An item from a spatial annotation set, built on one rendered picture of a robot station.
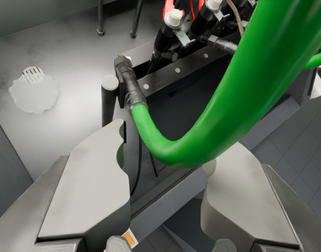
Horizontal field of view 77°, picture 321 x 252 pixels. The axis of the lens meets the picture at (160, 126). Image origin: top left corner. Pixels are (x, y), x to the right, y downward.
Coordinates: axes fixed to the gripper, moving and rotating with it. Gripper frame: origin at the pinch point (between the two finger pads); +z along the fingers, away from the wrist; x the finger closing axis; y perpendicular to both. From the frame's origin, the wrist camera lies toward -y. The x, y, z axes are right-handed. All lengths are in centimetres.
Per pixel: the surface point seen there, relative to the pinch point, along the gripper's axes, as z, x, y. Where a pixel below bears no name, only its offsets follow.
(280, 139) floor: 129, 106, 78
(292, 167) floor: 116, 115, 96
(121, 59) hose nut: 12.5, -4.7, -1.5
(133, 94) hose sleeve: 5.7, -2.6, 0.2
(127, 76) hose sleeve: 8.8, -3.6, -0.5
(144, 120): 2.4, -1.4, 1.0
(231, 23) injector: 31.8, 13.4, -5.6
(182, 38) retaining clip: 19.4, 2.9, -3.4
